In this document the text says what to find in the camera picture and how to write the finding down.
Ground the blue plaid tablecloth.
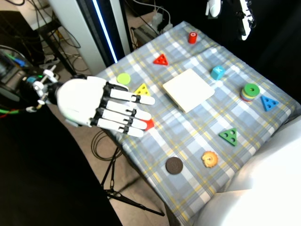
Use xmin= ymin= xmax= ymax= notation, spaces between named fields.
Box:
xmin=95 ymin=21 xmax=296 ymax=226

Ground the brown round toy cookie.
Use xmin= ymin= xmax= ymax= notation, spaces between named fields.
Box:
xmin=165 ymin=157 xmax=183 ymax=175

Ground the green wooden ring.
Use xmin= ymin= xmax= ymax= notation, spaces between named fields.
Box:
xmin=243 ymin=83 xmax=261 ymax=97

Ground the white robot body shell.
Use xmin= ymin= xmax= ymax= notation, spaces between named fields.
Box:
xmin=192 ymin=117 xmax=301 ymax=226

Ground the blue triangle block with holes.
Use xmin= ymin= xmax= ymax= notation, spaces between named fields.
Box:
xmin=260 ymin=95 xmax=280 ymax=112

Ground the cyan cube block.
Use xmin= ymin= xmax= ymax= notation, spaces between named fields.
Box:
xmin=210 ymin=65 xmax=226 ymax=81

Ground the green round toy cookie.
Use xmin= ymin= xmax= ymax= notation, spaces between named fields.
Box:
xmin=116 ymin=73 xmax=132 ymax=86

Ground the yellow triangle block with holes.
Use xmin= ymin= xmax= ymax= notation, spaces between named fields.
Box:
xmin=133 ymin=82 xmax=151 ymax=97

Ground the white column with blue light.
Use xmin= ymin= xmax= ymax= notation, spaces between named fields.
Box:
xmin=48 ymin=0 xmax=132 ymax=76

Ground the black tripod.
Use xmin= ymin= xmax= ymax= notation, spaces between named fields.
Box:
xmin=100 ymin=134 xmax=165 ymax=217

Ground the red cylinder block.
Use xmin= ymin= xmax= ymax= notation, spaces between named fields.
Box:
xmin=187 ymin=32 xmax=198 ymax=45

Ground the green triangle block with holes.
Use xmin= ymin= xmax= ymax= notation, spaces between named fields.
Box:
xmin=218 ymin=128 xmax=238 ymax=147

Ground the coiled black cable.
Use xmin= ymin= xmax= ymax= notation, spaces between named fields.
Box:
xmin=91 ymin=129 xmax=123 ymax=162

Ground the white power strip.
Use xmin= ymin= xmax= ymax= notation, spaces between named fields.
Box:
xmin=150 ymin=10 xmax=174 ymax=32

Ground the grey metal box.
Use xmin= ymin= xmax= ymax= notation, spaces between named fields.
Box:
xmin=130 ymin=24 xmax=160 ymax=48

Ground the red triangle block with holes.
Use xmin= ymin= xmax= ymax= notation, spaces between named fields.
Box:
xmin=152 ymin=53 xmax=169 ymax=66

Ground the tan flower-shaped toy biscuit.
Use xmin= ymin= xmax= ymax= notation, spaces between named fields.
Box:
xmin=201 ymin=151 xmax=219 ymax=169

